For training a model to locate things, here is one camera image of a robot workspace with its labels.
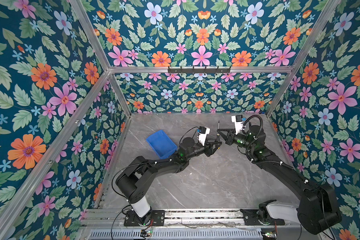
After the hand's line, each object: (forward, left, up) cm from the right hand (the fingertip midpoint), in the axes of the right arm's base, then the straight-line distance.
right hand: (218, 129), depth 75 cm
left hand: (-5, -1, -2) cm, 6 cm away
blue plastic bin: (+8, +34, -25) cm, 43 cm away
